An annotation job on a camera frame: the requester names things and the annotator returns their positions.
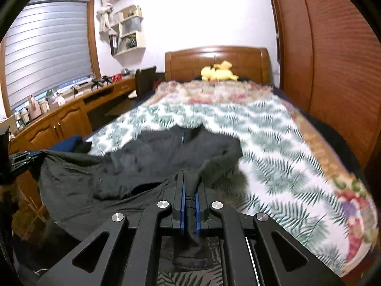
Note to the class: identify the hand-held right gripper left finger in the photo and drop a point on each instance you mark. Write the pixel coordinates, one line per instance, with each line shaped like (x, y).
(183, 211)

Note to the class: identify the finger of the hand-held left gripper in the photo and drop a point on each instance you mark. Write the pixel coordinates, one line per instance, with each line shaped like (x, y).
(23, 164)
(28, 154)

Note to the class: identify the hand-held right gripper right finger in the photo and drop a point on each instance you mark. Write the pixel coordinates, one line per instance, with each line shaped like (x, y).
(198, 211)

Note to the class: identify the black jacket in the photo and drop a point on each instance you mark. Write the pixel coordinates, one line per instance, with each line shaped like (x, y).
(134, 166)

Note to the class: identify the navy folded garment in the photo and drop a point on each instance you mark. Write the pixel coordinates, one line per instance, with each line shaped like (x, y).
(70, 143)

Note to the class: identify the pink bottle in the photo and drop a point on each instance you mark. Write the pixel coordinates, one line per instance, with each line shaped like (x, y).
(35, 110)

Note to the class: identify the white jar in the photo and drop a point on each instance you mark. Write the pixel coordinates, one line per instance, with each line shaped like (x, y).
(43, 106)

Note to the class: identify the wooden desk cabinet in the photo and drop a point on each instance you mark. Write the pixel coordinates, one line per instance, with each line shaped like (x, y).
(71, 119)

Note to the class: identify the green cap bottle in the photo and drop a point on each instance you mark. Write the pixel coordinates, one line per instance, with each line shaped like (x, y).
(50, 99)

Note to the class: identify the pink tissue box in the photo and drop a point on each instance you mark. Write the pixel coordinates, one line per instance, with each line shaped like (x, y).
(59, 101)

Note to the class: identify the bed with leaf-print cover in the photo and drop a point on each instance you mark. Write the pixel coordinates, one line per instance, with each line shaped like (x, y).
(268, 161)

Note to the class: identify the black tripod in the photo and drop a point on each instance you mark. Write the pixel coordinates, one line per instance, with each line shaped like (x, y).
(101, 82)

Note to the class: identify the grey window blind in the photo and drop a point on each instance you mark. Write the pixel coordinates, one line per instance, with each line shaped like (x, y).
(44, 50)

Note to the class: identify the red basket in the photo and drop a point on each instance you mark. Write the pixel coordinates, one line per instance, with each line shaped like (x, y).
(117, 78)

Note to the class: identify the white paper sheet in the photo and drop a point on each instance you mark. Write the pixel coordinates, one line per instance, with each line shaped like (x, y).
(132, 94)

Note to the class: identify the floral blanket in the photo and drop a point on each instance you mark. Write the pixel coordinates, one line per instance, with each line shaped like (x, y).
(226, 91)

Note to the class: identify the silver metal bowl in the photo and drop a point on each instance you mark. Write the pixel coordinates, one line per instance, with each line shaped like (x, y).
(125, 71)

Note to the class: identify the dark wooden chair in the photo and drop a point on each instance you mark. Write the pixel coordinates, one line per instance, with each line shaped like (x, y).
(145, 80)

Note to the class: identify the yellow plush toy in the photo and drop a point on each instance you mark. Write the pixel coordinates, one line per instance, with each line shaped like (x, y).
(218, 73)

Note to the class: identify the stack of books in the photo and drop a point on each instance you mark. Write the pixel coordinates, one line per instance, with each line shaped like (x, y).
(127, 43)

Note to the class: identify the wooden headboard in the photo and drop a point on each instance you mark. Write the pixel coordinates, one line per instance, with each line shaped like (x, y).
(190, 62)

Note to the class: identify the tied beige curtain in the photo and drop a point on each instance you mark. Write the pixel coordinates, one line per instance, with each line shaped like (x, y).
(104, 18)

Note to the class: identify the grey paper bag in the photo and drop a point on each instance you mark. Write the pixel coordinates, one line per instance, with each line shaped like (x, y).
(134, 23)

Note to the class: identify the wooden louvered wardrobe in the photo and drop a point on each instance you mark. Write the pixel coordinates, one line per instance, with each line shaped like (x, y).
(327, 65)

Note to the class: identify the wooden window frame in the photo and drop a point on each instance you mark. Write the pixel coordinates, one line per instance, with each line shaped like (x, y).
(94, 35)

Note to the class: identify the white wall shelf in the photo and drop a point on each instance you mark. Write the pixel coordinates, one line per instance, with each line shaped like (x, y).
(140, 40)

